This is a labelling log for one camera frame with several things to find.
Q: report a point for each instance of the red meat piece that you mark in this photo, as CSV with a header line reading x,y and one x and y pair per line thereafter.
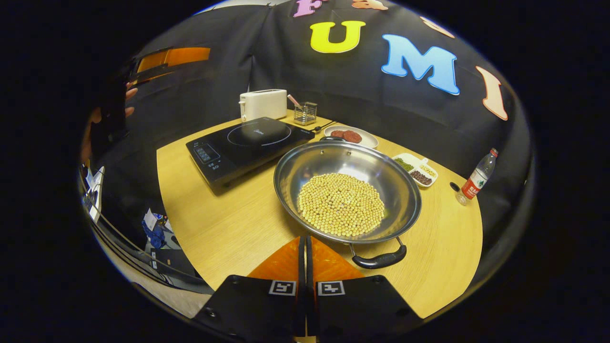
x,y
352,136
336,134

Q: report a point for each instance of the round white plate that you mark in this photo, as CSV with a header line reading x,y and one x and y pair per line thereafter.
x,y
369,139

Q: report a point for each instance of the pile of green mung beans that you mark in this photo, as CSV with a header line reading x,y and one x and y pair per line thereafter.
x,y
404,165

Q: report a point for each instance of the stainless steel pot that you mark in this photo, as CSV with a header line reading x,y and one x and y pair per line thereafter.
x,y
333,162

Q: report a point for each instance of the clear plastic water bottle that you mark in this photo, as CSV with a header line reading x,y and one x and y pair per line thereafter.
x,y
476,181

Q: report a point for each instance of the black induction cooktop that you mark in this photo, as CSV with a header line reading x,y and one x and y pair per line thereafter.
x,y
248,143

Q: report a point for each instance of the pink stick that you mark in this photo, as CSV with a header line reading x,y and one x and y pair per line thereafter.
x,y
293,100

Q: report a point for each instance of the pile of dark red beans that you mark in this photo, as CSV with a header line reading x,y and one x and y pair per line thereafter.
x,y
421,178

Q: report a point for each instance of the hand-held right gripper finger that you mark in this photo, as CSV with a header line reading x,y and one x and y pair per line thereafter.
x,y
301,267
310,286

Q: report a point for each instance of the blue and white bundle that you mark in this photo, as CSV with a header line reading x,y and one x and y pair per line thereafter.
x,y
155,233

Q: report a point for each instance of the white divided dish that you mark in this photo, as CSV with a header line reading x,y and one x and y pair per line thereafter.
x,y
415,167

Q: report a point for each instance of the pile of yellow soybeans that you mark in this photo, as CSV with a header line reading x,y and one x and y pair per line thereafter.
x,y
340,205

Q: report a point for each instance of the white paper sheets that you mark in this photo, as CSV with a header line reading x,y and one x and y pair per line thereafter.
x,y
95,190

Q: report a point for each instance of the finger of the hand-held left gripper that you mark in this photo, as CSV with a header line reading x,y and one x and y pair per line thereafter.
x,y
152,76
186,56

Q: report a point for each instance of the small pile of pale beans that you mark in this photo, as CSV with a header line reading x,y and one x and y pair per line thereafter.
x,y
428,170

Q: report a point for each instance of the white toaster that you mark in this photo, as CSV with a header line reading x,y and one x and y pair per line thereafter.
x,y
262,104

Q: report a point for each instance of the dark box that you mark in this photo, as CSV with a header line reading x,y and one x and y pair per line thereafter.
x,y
174,262

